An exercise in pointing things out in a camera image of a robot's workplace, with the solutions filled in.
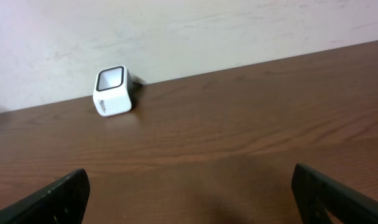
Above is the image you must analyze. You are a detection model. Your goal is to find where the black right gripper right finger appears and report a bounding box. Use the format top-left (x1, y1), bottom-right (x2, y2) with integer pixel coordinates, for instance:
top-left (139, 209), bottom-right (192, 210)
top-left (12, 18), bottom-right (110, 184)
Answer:
top-left (291, 164), bottom-right (378, 224)

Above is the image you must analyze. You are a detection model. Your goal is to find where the white barcode scanner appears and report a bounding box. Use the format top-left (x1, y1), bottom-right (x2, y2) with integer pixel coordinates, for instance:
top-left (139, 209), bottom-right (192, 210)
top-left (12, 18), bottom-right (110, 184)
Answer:
top-left (93, 65), bottom-right (134, 117)

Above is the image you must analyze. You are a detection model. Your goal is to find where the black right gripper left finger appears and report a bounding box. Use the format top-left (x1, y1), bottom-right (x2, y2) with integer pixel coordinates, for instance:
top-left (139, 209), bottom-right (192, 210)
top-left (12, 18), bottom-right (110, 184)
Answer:
top-left (0, 169), bottom-right (90, 224)

